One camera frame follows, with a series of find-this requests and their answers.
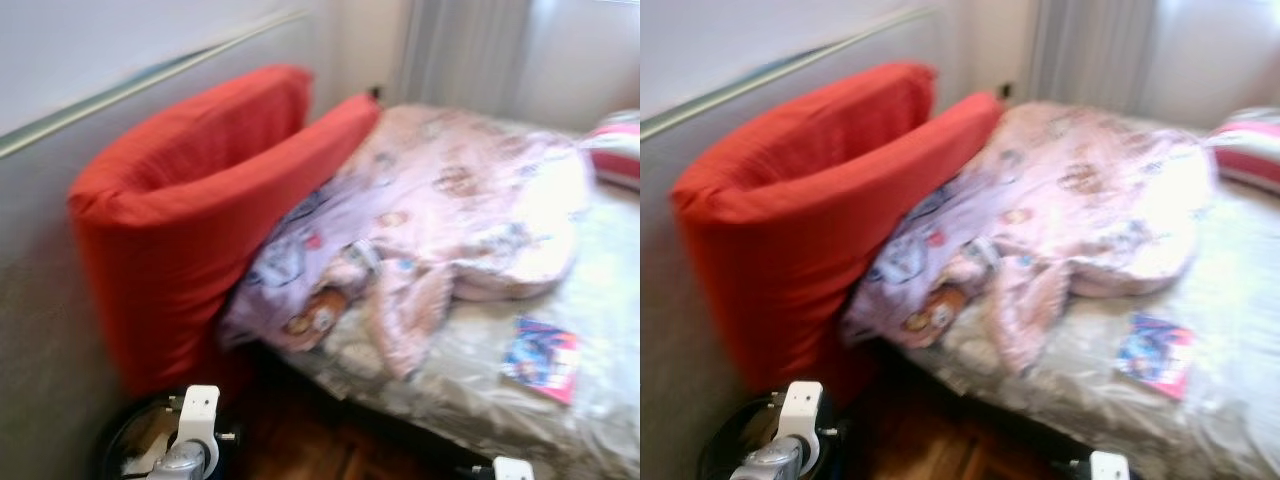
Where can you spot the black round wastebasket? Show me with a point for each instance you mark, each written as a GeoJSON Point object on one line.
{"type": "Point", "coordinates": [108, 450]}
{"type": "Point", "coordinates": [712, 450]}

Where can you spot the grey quilted upright mattress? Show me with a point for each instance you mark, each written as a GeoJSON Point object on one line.
{"type": "Point", "coordinates": [680, 280]}
{"type": "Point", "coordinates": [50, 250]}

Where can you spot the bed with beige sheet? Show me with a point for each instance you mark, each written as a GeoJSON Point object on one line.
{"type": "Point", "coordinates": [600, 300]}
{"type": "Point", "coordinates": [1230, 320]}

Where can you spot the red folded foam cushion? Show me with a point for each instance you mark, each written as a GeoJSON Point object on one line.
{"type": "Point", "coordinates": [790, 230]}
{"type": "Point", "coordinates": [180, 220]}

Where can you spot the colourful picture book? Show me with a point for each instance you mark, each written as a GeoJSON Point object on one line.
{"type": "Point", "coordinates": [542, 360]}
{"type": "Point", "coordinates": [1155, 355]}

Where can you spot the pink cartoon print blanket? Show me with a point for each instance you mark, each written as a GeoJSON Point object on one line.
{"type": "Point", "coordinates": [450, 190]}
{"type": "Point", "coordinates": [1080, 190]}

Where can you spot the striped red blue bolster pillow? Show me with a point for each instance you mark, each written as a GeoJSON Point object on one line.
{"type": "Point", "coordinates": [618, 150]}
{"type": "Point", "coordinates": [1245, 150]}

